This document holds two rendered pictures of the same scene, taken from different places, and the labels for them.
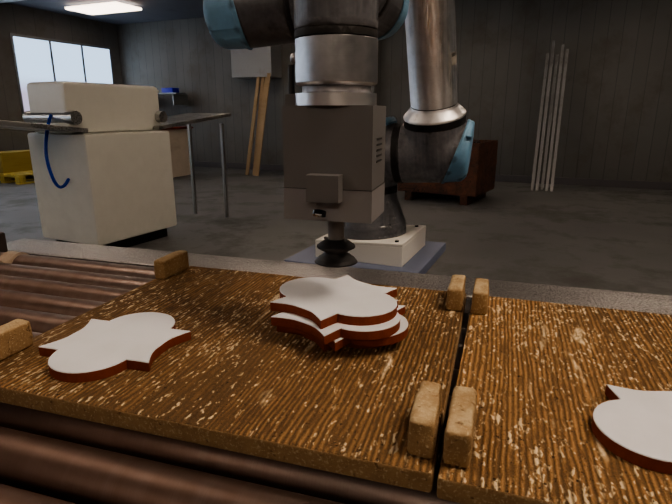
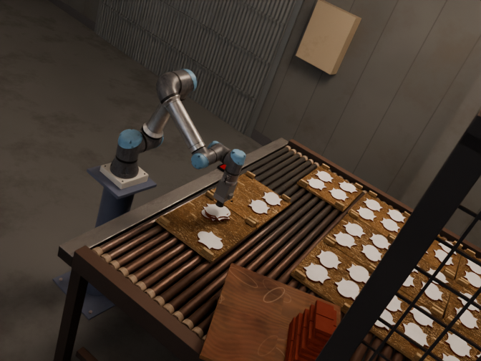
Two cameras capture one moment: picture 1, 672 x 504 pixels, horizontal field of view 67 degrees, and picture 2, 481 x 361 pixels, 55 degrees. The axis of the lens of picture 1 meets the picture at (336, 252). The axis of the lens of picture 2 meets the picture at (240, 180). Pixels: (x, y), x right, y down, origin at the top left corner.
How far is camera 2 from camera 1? 2.27 m
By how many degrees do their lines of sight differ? 79
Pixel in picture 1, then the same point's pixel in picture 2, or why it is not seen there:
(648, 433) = (258, 210)
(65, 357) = (216, 246)
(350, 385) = (235, 223)
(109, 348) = (215, 241)
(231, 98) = not seen: outside the picture
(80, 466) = (238, 253)
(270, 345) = (217, 225)
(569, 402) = (248, 210)
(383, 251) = (142, 178)
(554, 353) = (235, 201)
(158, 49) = not seen: outside the picture
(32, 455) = (234, 256)
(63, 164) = not seen: outside the picture
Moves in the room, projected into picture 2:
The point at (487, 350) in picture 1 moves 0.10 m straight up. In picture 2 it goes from (231, 206) to (237, 192)
